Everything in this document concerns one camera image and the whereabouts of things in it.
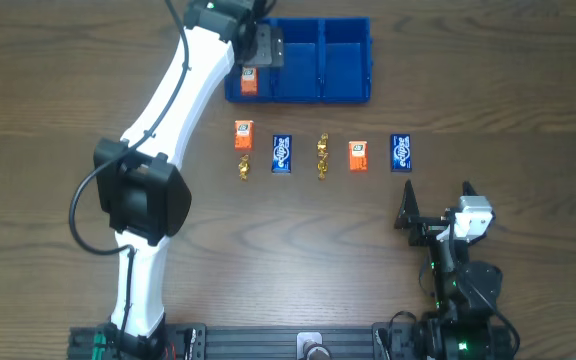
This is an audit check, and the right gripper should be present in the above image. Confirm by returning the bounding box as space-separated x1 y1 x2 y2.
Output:
393 179 480 247

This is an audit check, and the blue candy pack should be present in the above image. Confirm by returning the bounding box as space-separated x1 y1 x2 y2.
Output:
271 134 293 175
390 133 413 174

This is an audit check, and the orange candy box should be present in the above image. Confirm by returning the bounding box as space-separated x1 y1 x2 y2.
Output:
233 119 255 152
348 140 369 173
240 67 259 97

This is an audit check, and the blue tray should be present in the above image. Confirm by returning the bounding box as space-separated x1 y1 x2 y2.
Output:
224 17 373 105

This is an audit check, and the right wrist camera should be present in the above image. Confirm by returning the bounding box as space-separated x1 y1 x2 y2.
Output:
448 195 496 245

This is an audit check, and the black cable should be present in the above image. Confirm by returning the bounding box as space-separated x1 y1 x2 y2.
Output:
455 277 522 360
67 0 192 257

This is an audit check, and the mounting rail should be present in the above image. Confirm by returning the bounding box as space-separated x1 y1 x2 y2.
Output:
67 322 514 360

